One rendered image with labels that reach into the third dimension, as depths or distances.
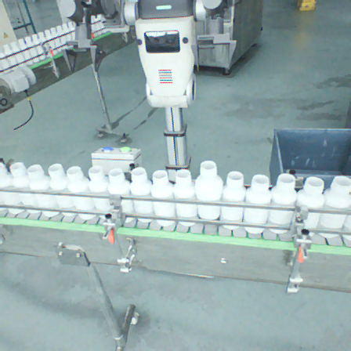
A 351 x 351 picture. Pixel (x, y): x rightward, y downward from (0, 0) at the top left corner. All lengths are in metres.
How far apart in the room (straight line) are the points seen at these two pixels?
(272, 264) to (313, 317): 1.03
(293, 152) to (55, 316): 1.54
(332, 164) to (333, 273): 0.68
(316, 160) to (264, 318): 0.88
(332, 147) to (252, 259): 0.74
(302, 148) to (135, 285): 1.22
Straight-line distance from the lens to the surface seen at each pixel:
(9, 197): 1.00
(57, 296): 2.06
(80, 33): 1.16
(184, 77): 1.35
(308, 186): 0.75
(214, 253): 0.87
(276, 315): 1.86
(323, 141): 1.43
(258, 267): 0.91
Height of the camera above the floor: 1.64
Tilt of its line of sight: 37 degrees down
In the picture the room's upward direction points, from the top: 7 degrees counter-clockwise
